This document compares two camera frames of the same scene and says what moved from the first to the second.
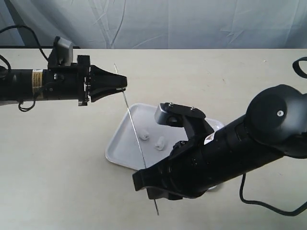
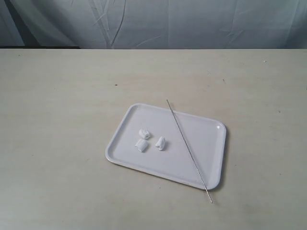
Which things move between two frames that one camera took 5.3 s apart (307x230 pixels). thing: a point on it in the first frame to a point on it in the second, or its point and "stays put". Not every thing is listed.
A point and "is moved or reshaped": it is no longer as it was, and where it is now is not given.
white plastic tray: (141, 140) stays put
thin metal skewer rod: (136, 138) is moved or reshaped
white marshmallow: (160, 143) stays put
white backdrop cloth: (156, 24) stays put
